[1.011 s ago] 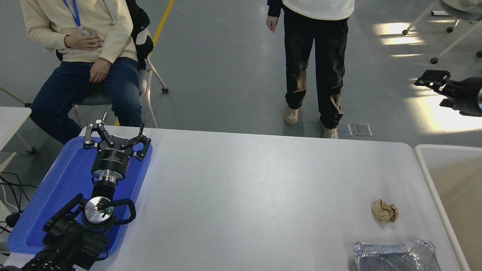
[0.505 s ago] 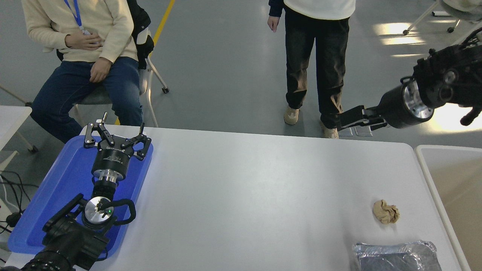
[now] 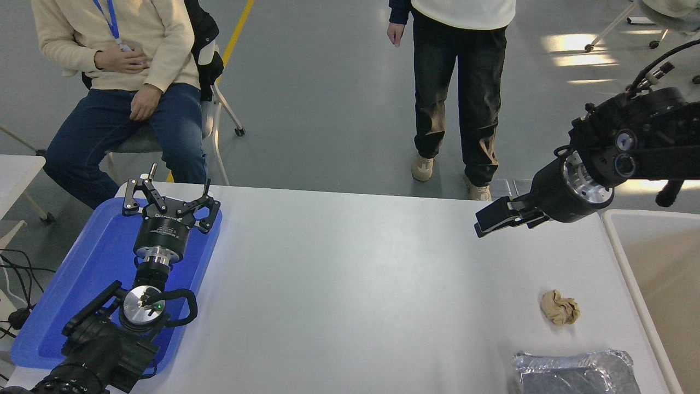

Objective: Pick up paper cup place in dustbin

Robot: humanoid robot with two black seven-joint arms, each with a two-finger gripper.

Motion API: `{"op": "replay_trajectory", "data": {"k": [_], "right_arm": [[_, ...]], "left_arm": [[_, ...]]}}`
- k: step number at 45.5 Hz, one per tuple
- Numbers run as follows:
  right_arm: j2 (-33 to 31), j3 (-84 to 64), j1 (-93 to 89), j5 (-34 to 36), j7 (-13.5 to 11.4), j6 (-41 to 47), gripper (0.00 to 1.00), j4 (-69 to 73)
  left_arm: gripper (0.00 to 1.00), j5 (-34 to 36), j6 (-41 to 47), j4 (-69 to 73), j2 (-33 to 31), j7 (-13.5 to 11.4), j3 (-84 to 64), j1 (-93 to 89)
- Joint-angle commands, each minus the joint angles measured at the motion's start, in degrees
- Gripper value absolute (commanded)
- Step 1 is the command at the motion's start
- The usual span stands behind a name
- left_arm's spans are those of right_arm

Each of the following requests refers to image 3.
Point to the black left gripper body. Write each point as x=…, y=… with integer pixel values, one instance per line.
x=161, y=232

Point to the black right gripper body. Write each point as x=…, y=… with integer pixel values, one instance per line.
x=558, y=194

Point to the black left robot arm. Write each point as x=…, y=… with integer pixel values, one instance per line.
x=104, y=350

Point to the person's left hand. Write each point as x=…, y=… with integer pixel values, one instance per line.
x=146, y=103

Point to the person's right hand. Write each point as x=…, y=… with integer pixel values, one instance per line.
x=396, y=34
x=120, y=59

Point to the metal floor plate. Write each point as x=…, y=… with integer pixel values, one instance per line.
x=522, y=187
x=501, y=189

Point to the blue plastic tray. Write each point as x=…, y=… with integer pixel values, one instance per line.
x=82, y=273

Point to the grey seat chair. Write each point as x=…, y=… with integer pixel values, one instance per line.
x=206, y=117

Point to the crumpled tan paper ball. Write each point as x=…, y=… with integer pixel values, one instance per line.
x=559, y=308

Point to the person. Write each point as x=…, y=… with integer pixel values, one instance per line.
x=454, y=82
x=147, y=33

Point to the white side table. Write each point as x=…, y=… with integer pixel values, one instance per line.
x=16, y=175

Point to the large pale bin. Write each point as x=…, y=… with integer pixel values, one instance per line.
x=667, y=284

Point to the silver foil tray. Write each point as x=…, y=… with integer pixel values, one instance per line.
x=569, y=372

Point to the black power plug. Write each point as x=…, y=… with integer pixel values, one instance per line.
x=19, y=318

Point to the black jacket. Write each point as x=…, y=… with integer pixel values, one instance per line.
x=205, y=27

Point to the white-legged wheeled chair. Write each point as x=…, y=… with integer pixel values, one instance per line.
x=664, y=19

